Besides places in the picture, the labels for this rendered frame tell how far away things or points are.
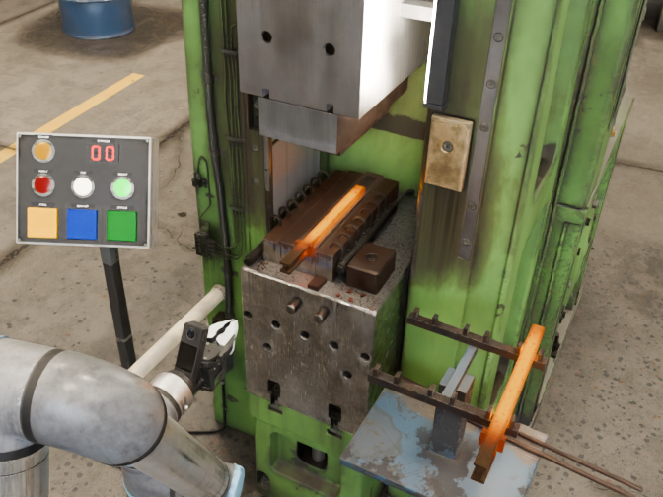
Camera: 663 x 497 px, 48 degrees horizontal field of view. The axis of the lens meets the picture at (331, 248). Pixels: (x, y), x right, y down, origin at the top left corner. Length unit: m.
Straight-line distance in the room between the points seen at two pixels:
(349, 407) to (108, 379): 1.16
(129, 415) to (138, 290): 2.45
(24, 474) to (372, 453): 0.91
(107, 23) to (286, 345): 4.66
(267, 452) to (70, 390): 1.48
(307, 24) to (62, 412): 0.96
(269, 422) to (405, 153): 0.88
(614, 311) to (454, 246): 1.74
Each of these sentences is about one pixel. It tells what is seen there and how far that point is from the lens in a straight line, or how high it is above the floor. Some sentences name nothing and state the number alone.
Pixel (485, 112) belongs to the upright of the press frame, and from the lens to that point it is 1.65.
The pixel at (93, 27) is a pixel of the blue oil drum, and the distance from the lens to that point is 6.34.
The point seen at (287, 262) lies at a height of 1.01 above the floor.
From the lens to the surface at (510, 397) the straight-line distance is 1.53.
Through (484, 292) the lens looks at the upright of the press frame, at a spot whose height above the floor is 0.91.
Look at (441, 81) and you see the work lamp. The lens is 1.62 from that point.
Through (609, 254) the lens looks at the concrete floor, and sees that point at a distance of 3.84.
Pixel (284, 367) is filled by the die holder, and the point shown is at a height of 0.62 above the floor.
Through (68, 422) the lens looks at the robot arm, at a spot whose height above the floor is 1.37.
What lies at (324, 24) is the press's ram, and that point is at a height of 1.56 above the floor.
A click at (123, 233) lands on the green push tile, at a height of 1.00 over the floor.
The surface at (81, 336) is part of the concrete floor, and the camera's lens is 3.20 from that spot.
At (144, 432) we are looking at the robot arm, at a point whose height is 1.32.
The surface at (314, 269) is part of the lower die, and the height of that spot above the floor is 0.93.
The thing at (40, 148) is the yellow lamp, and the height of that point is 1.17.
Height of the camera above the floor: 2.04
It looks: 35 degrees down
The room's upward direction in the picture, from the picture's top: 2 degrees clockwise
